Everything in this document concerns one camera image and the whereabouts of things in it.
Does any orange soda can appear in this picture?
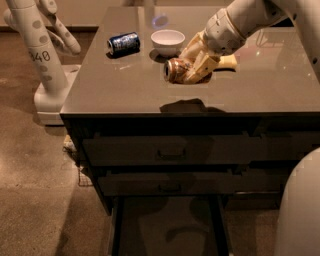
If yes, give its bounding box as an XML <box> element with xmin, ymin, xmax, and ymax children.
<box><xmin>163</xmin><ymin>58</ymin><xmax>212</xmax><ymax>85</ymax></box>

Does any dark drawer cabinet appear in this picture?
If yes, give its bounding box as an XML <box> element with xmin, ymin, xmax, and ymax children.
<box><xmin>61</xmin><ymin>0</ymin><xmax>320</xmax><ymax>256</ymax></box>

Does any middle left drawer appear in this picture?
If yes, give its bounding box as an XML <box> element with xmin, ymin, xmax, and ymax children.
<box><xmin>98</xmin><ymin>172</ymin><xmax>236</xmax><ymax>196</ymax></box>

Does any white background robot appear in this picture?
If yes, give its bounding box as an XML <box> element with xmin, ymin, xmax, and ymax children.
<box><xmin>4</xmin><ymin>0</ymin><xmax>81</xmax><ymax>125</ymax></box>

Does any top left drawer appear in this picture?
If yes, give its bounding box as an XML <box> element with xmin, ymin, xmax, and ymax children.
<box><xmin>83</xmin><ymin>135</ymin><xmax>263</xmax><ymax>166</ymax></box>

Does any white bowl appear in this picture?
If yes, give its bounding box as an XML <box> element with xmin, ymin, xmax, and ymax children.
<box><xmin>151</xmin><ymin>29</ymin><xmax>185</xmax><ymax>57</ymax></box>

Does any bottom right drawer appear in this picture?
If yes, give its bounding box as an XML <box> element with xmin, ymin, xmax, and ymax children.
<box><xmin>225</xmin><ymin>191</ymin><xmax>282</xmax><ymax>210</ymax></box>

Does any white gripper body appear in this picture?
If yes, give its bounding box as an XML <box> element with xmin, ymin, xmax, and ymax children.
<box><xmin>200</xmin><ymin>8</ymin><xmax>246</xmax><ymax>57</ymax></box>

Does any middle right drawer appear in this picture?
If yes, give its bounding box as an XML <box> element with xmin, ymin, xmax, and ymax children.
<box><xmin>237</xmin><ymin>167</ymin><xmax>291</xmax><ymax>193</ymax></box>

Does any blue soda can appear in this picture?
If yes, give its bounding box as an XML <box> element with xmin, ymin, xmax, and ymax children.
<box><xmin>107</xmin><ymin>32</ymin><xmax>140</xmax><ymax>56</ymax></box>

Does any yellow sponge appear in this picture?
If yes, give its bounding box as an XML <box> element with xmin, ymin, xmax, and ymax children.
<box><xmin>216</xmin><ymin>55</ymin><xmax>237</xmax><ymax>71</ymax></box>

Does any top right drawer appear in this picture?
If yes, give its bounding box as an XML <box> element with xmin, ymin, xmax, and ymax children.
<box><xmin>261</xmin><ymin>132</ymin><xmax>320</xmax><ymax>160</ymax></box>

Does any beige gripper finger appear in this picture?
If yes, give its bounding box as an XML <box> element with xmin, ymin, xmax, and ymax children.
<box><xmin>179</xmin><ymin>31</ymin><xmax>205</xmax><ymax>59</ymax></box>
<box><xmin>184</xmin><ymin>52</ymin><xmax>220</xmax><ymax>84</ymax></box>

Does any open bottom drawer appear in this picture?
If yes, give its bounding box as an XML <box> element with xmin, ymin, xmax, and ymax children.
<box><xmin>107</xmin><ymin>195</ymin><xmax>234</xmax><ymax>256</ymax></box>

